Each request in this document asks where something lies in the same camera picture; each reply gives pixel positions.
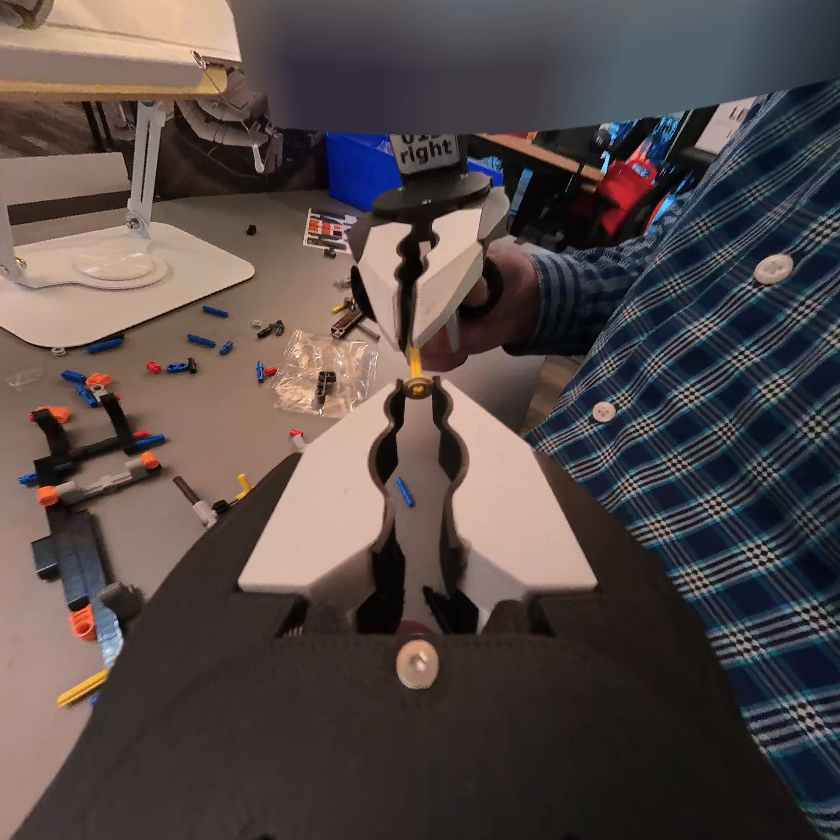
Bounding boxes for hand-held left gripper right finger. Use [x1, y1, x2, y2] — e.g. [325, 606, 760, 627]
[432, 377, 598, 634]

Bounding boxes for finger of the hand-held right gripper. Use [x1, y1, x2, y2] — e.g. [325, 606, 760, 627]
[408, 207, 488, 352]
[348, 222, 413, 355]

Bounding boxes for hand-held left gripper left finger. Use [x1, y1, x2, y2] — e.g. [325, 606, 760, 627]
[238, 379, 404, 634]

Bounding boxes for person's right forearm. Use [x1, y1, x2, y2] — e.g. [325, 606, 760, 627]
[508, 197, 697, 360]

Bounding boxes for dark printed lego box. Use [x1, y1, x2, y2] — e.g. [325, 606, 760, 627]
[79, 88, 329, 201]

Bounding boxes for black lego beam assembly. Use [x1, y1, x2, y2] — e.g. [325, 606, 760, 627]
[18, 392, 166, 708]

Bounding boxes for person's right hand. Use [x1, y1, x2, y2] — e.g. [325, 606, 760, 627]
[420, 243, 543, 372]

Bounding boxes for dark liftarm with yellow pin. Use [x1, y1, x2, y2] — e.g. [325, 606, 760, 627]
[330, 297, 383, 343]

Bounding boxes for sticker sheet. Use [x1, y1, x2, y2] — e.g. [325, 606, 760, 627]
[302, 207, 360, 255]

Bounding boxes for blue storage bin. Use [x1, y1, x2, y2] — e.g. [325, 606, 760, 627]
[326, 131, 403, 212]

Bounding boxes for clear plastic parts bag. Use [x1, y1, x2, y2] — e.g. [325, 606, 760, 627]
[272, 328, 380, 420]

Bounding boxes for black axle connector assembly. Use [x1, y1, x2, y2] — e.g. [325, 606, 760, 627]
[172, 472, 256, 528]

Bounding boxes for person's plaid shirt torso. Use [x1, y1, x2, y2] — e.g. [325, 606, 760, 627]
[521, 79, 840, 840]

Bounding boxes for white printed sign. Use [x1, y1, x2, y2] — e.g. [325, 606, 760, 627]
[696, 97, 770, 156]

